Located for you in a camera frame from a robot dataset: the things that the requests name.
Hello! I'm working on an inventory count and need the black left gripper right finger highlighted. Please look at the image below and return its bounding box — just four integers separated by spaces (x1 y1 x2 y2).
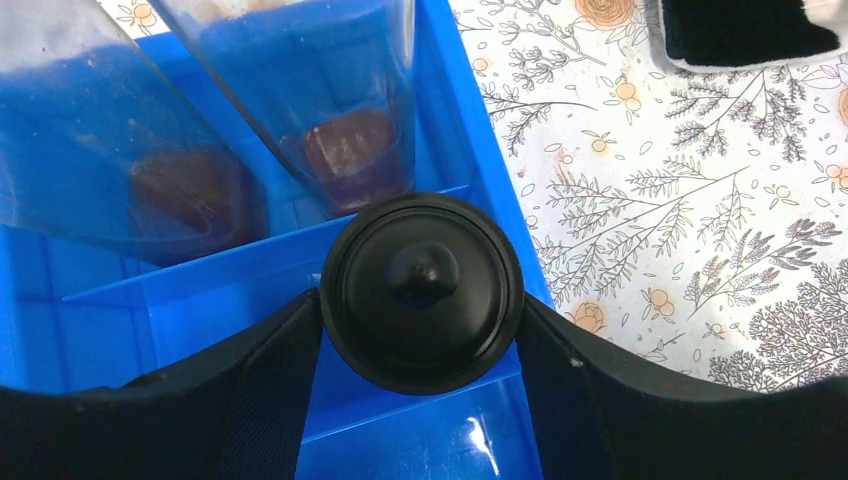
517 296 847 479

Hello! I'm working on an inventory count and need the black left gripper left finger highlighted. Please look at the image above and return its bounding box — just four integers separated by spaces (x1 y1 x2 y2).
1 289 323 479

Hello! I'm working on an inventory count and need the black lid spice jar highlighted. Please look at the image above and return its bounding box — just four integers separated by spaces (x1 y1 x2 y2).
320 193 524 395

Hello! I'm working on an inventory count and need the glass oil bottle gold spout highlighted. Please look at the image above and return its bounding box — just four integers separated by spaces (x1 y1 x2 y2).
1 1 269 267

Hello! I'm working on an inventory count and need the floral table mat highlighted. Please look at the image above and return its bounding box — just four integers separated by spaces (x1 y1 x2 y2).
95 0 848 395

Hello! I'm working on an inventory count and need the black white checkered cloth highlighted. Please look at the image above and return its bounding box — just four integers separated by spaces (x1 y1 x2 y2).
657 0 847 73

